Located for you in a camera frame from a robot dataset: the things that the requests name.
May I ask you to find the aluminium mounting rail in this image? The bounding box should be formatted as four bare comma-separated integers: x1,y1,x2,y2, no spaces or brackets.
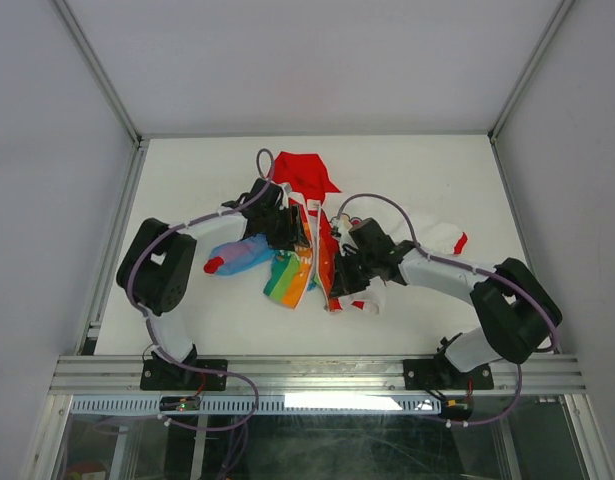
49,354,587,396

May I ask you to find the small black connector box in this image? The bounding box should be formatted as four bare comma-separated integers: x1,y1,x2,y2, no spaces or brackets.
438,399,473,421

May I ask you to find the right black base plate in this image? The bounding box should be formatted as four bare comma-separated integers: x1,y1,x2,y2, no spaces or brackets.
402,358,494,391

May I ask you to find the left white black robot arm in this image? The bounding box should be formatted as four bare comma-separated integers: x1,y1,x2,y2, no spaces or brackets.
116,178,308,389

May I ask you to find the white slotted cable duct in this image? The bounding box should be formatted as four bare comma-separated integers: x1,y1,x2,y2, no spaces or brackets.
72,393,442,416

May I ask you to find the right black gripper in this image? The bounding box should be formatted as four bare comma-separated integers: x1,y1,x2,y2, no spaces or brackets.
328,249,376,299

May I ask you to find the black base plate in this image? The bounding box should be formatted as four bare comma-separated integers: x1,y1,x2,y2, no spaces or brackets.
402,358,494,391
140,357,227,392

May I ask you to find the white red rainbow kids jacket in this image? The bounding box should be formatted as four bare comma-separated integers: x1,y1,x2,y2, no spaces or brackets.
202,151,469,316

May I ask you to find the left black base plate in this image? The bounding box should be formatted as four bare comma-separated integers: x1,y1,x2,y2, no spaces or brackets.
140,357,227,392

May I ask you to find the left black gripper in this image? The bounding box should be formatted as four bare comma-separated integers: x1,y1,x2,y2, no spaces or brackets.
262,204,309,251

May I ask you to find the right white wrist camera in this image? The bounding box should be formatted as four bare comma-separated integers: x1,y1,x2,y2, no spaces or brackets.
330,213,361,241

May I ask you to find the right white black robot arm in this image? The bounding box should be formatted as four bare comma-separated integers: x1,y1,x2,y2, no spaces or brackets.
330,218,562,387

